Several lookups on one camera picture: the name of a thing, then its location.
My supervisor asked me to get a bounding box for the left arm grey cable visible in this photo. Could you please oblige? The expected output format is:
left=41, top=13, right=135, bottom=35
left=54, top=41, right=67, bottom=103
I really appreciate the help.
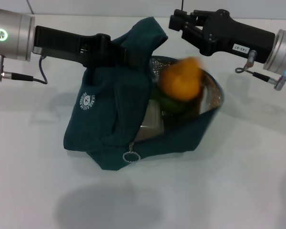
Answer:
left=0, top=54, right=48, bottom=84

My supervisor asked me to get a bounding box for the dark teal insulated lunch bag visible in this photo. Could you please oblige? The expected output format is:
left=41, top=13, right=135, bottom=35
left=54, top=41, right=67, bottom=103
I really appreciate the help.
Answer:
left=63, top=16, right=226, bottom=171

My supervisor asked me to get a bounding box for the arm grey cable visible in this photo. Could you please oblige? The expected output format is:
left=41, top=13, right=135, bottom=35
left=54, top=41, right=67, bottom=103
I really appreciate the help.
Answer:
left=235, top=50, right=286, bottom=91
left=0, top=54, right=48, bottom=84

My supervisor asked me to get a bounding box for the clear plastic food container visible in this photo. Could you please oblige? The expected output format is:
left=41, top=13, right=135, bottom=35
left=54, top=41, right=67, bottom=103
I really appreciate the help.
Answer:
left=135, top=100, right=165, bottom=141

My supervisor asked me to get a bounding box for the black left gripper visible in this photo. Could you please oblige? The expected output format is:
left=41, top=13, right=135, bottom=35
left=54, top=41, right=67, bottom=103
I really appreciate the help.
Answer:
left=32, top=25, right=137, bottom=69

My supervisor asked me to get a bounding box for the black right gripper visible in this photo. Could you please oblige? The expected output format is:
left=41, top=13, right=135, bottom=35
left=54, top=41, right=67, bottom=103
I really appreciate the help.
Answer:
left=169, top=9, right=276, bottom=64

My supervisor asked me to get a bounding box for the green cucumber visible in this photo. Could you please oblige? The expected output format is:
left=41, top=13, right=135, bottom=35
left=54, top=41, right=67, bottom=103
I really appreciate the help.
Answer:
left=152, top=92, right=189, bottom=114

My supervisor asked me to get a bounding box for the orange yellow pear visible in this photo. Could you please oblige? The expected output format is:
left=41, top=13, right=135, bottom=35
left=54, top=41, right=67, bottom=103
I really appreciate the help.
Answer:
left=160, top=57, right=203, bottom=101

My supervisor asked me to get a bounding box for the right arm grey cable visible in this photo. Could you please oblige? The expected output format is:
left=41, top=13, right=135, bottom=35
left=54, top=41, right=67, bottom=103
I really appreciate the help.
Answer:
left=235, top=50, right=286, bottom=91

